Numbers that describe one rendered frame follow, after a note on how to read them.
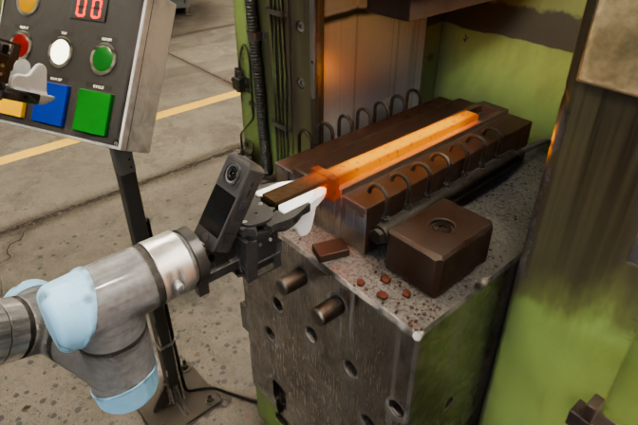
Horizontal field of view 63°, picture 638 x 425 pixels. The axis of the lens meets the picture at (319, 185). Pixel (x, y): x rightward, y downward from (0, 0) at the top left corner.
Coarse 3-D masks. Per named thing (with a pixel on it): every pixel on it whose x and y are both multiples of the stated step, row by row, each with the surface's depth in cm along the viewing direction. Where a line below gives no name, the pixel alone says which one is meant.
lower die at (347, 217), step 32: (384, 128) 92; (416, 128) 90; (480, 128) 90; (512, 128) 90; (288, 160) 82; (320, 160) 80; (416, 160) 80; (352, 192) 72; (416, 192) 75; (320, 224) 78; (352, 224) 72
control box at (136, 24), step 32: (64, 0) 94; (128, 0) 90; (160, 0) 91; (0, 32) 100; (32, 32) 97; (64, 32) 94; (96, 32) 92; (128, 32) 89; (160, 32) 93; (32, 64) 97; (64, 64) 94; (128, 64) 89; (160, 64) 95; (128, 96) 89; (32, 128) 97; (64, 128) 94; (128, 128) 91
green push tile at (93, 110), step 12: (84, 96) 92; (96, 96) 91; (108, 96) 90; (84, 108) 92; (96, 108) 91; (108, 108) 90; (84, 120) 92; (96, 120) 91; (108, 120) 90; (84, 132) 92; (96, 132) 91
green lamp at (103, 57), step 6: (102, 48) 91; (108, 48) 91; (96, 54) 91; (102, 54) 91; (108, 54) 90; (96, 60) 91; (102, 60) 91; (108, 60) 90; (96, 66) 91; (102, 66) 91; (108, 66) 90
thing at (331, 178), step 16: (464, 112) 92; (432, 128) 86; (448, 128) 86; (384, 144) 80; (400, 144) 80; (416, 144) 81; (352, 160) 76; (368, 160) 76; (384, 160) 77; (304, 176) 71; (320, 176) 71; (336, 176) 71; (352, 176) 74; (272, 192) 67; (288, 192) 67; (304, 192) 68; (336, 192) 71
